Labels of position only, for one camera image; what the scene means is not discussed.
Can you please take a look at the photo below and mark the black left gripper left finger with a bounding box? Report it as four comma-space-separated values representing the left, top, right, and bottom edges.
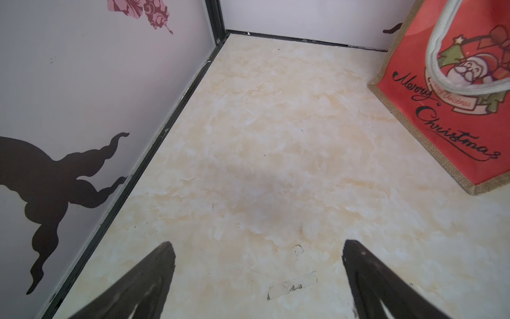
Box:
72, 241, 176, 318

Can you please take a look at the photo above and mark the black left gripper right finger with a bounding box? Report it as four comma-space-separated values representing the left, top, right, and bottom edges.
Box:
342, 239, 449, 318

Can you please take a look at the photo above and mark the red and brown tote bag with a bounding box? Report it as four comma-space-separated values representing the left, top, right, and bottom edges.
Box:
369, 1, 509, 195

